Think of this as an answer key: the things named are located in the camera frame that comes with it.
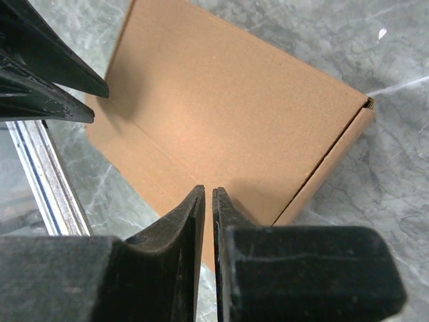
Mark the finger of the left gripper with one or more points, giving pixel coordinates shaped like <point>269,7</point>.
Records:
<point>27,37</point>
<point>26,96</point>

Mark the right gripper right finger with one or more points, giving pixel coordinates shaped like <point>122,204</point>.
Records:
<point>301,273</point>

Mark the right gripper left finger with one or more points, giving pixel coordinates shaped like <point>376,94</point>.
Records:
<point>151,276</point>

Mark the brown cardboard box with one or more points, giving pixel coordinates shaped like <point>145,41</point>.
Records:
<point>195,100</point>

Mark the aluminium rail frame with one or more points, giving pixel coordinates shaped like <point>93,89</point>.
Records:
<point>59,206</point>

